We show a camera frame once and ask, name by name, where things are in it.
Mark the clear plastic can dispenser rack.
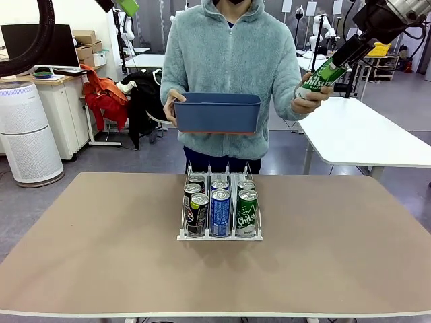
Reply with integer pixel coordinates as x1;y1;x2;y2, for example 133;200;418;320
176;159;264;242

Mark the person in teal fleece jacket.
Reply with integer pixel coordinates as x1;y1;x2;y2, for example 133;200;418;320
160;0;306;175

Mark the person's left forearm teal sleeve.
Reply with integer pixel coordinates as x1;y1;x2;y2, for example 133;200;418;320
273;75;306;121

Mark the black jacket white trim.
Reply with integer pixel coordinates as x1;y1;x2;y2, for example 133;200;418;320
120;69;169;151

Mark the white side table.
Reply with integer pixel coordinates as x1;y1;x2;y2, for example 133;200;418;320
296;96;431;182

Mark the person's left hand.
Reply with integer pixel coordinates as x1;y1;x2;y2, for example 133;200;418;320
291;72;335;115

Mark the brown cardboard box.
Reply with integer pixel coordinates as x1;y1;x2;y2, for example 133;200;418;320
72;30;98;44
75;41;104;61

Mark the black computer monitor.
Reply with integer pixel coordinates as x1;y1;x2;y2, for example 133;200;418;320
0;24;81;68

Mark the white office desk cabinet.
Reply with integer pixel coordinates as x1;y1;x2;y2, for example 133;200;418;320
33;75;94;161

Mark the wooden shelf table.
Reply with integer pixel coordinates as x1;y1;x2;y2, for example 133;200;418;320
360;53;400;81

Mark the blue plastic bin orange base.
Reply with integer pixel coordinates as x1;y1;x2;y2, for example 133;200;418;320
172;92;262;135

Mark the orange jacket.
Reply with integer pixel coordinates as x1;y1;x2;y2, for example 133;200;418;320
80;63;131;132

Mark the white cylindrical air purifier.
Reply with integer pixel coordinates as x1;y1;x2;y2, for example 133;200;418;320
0;79;65;188

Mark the black tripod stand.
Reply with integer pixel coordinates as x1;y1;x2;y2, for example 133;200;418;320
308;15;325;73
343;65;363;99

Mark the person's right hand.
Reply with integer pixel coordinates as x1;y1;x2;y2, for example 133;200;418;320
163;89;187;126

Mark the yellow plastic basket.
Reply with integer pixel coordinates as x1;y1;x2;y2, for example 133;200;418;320
366;42;393;57

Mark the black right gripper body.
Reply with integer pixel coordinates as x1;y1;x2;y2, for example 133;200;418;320
352;0;395;41

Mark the black corrugated cable hose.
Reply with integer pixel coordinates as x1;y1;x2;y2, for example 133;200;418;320
0;0;57;78

